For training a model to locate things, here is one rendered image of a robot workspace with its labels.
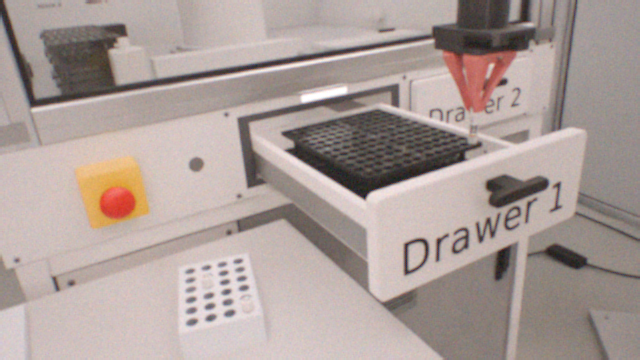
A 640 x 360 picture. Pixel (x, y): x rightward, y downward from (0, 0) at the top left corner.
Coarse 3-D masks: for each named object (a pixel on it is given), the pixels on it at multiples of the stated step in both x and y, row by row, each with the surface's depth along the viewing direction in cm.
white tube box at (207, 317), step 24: (192, 264) 58; (216, 264) 57; (240, 264) 57; (192, 288) 54; (216, 288) 53; (240, 288) 53; (192, 312) 51; (216, 312) 49; (240, 312) 49; (192, 336) 47; (216, 336) 48; (240, 336) 49; (264, 336) 49
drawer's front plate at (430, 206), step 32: (480, 160) 47; (512, 160) 48; (544, 160) 51; (576, 160) 54; (384, 192) 42; (416, 192) 43; (448, 192) 45; (480, 192) 47; (544, 192) 53; (576, 192) 56; (384, 224) 42; (416, 224) 44; (448, 224) 47; (480, 224) 49; (512, 224) 52; (544, 224) 55; (384, 256) 44; (416, 256) 46; (448, 256) 48; (480, 256) 51; (384, 288) 45
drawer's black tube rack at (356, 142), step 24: (336, 120) 74; (360, 120) 72; (384, 120) 72; (408, 120) 71; (312, 144) 65; (336, 144) 65; (360, 144) 63; (384, 144) 62; (408, 144) 61; (432, 144) 61; (336, 168) 63; (360, 168) 55; (432, 168) 61; (360, 192) 57
